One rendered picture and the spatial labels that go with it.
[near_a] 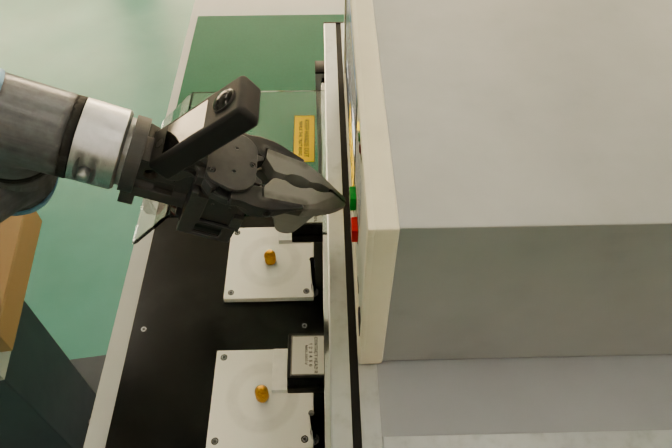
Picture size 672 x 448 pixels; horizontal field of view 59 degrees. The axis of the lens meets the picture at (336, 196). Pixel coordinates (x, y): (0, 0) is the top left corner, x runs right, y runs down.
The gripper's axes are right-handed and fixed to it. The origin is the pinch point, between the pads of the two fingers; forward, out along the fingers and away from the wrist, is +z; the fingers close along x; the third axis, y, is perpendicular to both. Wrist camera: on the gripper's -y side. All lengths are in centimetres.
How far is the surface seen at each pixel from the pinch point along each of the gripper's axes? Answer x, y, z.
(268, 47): -88, 46, 5
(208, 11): -106, 54, -11
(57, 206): -101, 149, -39
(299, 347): 2.6, 26.8, 7.2
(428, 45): -6.6, -15.4, 2.2
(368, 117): 3.4, -13.1, -3.4
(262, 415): 6.5, 41.2, 7.5
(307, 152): -18.5, 12.5, 2.1
